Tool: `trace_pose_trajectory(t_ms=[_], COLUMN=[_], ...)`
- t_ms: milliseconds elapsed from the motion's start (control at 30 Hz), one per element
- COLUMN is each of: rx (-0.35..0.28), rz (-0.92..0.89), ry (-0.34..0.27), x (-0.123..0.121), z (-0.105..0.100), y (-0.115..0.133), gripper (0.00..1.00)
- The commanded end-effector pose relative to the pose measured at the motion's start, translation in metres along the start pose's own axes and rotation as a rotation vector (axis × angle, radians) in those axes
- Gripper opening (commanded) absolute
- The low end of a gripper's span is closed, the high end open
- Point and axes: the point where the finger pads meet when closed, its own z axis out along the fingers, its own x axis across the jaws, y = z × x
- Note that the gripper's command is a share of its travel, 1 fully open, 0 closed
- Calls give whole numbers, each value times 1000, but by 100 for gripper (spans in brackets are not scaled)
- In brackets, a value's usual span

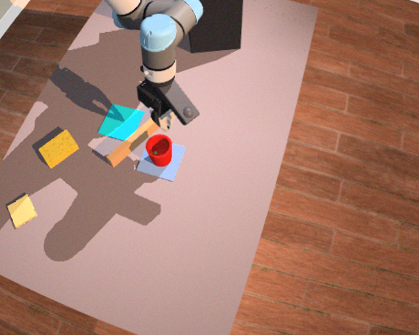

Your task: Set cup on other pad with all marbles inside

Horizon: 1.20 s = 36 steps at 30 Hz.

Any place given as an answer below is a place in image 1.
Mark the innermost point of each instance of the yellow sponge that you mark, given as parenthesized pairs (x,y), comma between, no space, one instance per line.
(58,148)

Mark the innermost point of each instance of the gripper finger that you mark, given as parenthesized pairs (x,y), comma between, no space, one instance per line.
(170,119)
(160,120)

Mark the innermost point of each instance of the yellow sticky-note pad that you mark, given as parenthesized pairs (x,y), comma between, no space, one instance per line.
(22,211)

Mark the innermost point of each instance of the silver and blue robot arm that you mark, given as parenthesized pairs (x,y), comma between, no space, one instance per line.
(159,37)

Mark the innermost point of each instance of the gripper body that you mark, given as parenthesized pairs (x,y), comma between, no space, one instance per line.
(147,94)

